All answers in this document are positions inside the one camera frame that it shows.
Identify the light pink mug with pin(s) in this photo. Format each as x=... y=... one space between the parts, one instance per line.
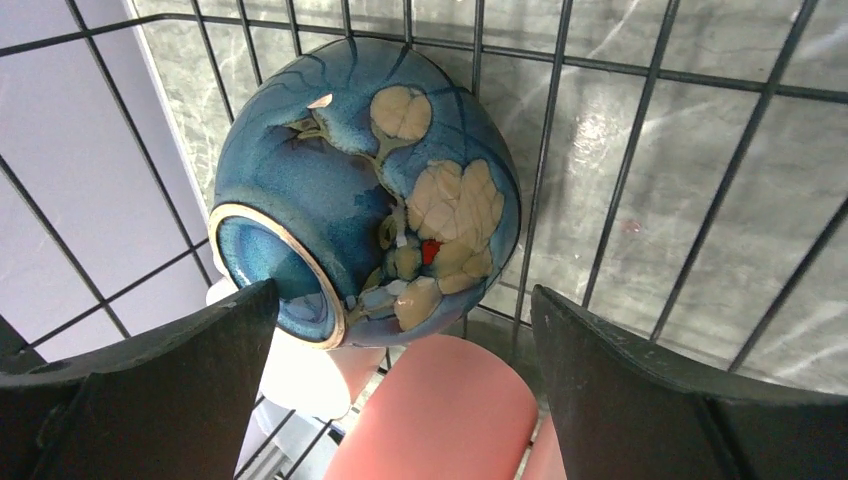
x=545 y=460

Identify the black wire dish rack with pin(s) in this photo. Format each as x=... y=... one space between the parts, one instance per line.
x=677 y=205

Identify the salmon pink mug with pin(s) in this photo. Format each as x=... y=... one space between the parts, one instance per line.
x=447 y=409

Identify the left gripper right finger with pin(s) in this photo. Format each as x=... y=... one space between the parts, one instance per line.
x=624 y=407

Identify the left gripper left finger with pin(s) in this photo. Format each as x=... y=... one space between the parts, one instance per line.
x=171 y=403

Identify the dark brown bowl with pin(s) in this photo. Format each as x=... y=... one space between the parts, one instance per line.
x=374 y=191

